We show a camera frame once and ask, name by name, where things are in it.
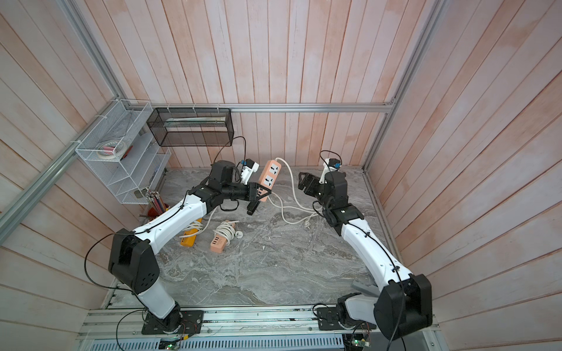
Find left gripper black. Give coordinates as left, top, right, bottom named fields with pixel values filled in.
left=222, top=181, right=272, bottom=202

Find pink power strip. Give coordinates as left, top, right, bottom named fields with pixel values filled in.
left=209, top=234, right=228, bottom=253
left=258, top=159, right=281, bottom=202

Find white cord of front strip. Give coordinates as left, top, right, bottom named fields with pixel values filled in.
left=212, top=220, right=244, bottom=246

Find pink power strip front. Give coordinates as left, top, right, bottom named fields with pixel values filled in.
left=209, top=234, right=228, bottom=253

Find yellow power strip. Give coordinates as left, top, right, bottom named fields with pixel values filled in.
left=180, top=219, right=203, bottom=247

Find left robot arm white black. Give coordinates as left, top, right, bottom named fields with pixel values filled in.
left=108, top=160, right=280, bottom=333

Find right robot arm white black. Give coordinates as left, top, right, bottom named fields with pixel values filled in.
left=298, top=171, right=433, bottom=341

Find red pencil cup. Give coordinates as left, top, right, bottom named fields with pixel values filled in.
left=144, top=190, right=169, bottom=220

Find black mesh basket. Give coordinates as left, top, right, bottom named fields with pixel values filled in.
left=147, top=107, right=234, bottom=147

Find tape roll in rack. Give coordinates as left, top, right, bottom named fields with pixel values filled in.
left=96, top=140, right=127, bottom=161

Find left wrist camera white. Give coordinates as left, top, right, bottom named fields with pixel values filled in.
left=241, top=159, right=259, bottom=185

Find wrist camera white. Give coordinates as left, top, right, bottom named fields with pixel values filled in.
left=241, top=159, right=259, bottom=185
left=319, top=158, right=341, bottom=184

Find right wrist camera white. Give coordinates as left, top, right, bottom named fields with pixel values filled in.
left=319, top=158, right=341, bottom=184

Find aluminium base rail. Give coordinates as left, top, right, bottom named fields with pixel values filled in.
left=74, top=302, right=440, bottom=341

